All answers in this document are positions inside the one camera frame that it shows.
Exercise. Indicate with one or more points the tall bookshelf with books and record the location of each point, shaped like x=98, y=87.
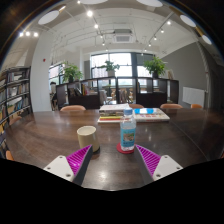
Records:
x=16, y=96

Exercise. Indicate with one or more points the cream paper cup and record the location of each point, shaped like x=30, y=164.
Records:
x=88, y=138

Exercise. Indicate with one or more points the large potted green plant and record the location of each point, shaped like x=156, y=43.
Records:
x=155, y=66

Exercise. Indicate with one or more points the small potted green plant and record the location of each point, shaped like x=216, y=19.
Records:
x=110, y=66

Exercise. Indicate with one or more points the low dark shelf unit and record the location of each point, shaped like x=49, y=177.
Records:
x=150, y=99

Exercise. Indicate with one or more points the flat round red coaster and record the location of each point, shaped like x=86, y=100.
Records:
x=118, y=148

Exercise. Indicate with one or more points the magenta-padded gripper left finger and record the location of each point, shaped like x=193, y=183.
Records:
x=59, y=166

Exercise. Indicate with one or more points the clear water bottle blue cap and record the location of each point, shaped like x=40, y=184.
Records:
x=128, y=133

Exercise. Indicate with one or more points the bushy potted green plant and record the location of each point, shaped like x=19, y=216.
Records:
x=72, y=72

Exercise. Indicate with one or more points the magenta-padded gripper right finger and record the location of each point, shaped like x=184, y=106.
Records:
x=165, y=165

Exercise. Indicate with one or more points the stack of books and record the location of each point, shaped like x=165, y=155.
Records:
x=111, y=113

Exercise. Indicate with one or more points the white wall radiator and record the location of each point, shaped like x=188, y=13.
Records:
x=193, y=96

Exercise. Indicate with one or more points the ceiling lights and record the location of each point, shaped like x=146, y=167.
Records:
x=48, y=16

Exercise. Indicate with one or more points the ceiling air conditioner unit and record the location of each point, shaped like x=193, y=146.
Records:
x=122, y=37

